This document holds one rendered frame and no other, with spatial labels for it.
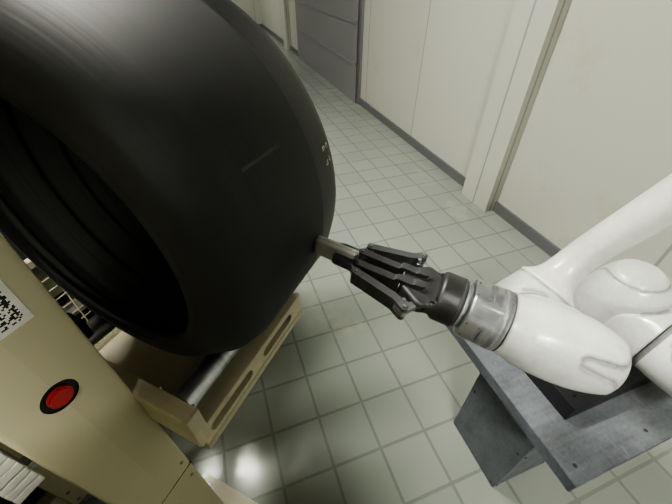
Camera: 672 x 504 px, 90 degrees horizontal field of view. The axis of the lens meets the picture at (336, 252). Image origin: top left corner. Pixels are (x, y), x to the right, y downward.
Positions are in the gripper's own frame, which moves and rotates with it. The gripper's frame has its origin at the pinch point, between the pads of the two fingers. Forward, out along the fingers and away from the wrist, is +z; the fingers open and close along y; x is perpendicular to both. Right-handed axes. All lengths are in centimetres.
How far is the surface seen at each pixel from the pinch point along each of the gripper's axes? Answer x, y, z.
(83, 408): 16.1, 32.0, 22.6
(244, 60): -24.2, 0.5, 15.2
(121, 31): -27.4, 11.4, 20.6
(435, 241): 112, -158, -21
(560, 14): -17, -213, -33
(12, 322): -1.9, 30.7, 25.1
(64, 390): 10.4, 32.0, 22.9
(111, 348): 40, 18, 44
